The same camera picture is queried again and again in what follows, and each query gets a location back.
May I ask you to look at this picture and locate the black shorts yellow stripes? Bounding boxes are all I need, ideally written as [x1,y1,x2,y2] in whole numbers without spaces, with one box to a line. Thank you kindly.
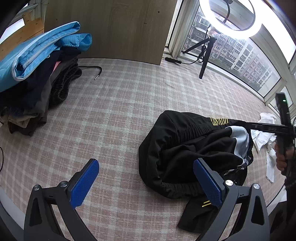
[138,110,253,233]

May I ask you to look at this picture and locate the dark folded clothes pile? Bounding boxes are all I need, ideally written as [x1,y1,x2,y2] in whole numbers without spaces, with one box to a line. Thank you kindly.
[1,47,82,136]

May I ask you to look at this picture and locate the person's right hand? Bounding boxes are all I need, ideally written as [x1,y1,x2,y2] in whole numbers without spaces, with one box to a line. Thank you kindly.
[274,144,295,172]

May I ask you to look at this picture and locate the white crumpled garment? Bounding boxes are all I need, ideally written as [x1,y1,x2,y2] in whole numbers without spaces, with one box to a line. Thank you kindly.
[251,113,280,183]

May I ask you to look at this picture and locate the black tripod stand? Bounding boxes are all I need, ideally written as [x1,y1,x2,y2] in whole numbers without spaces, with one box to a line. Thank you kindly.
[181,25,217,79]

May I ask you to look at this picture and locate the pink plaid mat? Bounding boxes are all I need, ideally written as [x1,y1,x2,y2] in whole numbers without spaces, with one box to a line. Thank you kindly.
[1,59,272,240]

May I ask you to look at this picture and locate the large wooden board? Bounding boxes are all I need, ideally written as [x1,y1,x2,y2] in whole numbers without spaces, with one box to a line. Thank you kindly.
[45,0,177,65]

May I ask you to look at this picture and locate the light pine wood panel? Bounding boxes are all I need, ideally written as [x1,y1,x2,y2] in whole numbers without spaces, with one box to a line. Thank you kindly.
[1,13,44,60]

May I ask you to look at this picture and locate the white ring light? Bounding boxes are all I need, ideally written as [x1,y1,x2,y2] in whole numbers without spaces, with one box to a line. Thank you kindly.
[199,0,263,40]

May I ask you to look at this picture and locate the black inline cable switch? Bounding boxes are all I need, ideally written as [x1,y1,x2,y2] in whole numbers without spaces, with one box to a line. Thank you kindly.
[165,57,182,64]

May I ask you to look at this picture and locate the black cable with plug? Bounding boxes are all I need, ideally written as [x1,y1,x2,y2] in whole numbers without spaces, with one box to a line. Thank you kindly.
[77,65,103,81]

